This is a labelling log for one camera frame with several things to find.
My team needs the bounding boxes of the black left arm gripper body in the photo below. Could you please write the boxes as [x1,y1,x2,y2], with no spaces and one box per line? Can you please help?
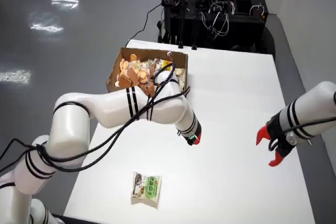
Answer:
[186,129,201,146]

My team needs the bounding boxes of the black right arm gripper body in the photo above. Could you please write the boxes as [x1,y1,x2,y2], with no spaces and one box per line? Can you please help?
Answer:
[265,115,298,158]

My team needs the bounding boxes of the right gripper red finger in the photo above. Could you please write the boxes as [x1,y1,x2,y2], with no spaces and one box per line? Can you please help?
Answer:
[268,151,286,167]
[256,125,271,146]

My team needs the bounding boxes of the green white snack packet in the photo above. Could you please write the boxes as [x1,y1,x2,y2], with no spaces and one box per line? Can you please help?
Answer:
[130,171,163,209]

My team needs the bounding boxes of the brown cardboard box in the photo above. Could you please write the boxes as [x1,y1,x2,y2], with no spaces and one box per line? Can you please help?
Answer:
[106,47,190,96]

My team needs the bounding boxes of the dark grey rounded platform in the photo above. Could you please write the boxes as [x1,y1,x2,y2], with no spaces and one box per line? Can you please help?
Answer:
[230,23,277,56]

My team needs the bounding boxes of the black equipment cabinet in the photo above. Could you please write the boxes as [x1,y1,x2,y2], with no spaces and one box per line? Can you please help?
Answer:
[164,0,269,51]

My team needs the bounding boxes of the black tripod legs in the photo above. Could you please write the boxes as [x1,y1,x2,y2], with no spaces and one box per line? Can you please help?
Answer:
[177,0,211,51]

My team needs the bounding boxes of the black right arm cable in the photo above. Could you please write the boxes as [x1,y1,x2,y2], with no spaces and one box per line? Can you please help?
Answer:
[267,91,336,152]

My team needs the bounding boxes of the black left arm cable bundle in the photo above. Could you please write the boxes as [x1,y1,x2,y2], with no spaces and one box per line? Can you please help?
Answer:
[0,50,191,180]

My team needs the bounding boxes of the white wire bundle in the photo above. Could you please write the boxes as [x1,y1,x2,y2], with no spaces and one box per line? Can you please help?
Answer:
[201,0,232,38]

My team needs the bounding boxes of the white wire loop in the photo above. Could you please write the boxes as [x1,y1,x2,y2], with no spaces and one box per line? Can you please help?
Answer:
[249,3,265,17]

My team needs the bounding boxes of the long black floor cable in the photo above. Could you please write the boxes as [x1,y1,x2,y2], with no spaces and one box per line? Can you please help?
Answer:
[125,1,165,49]

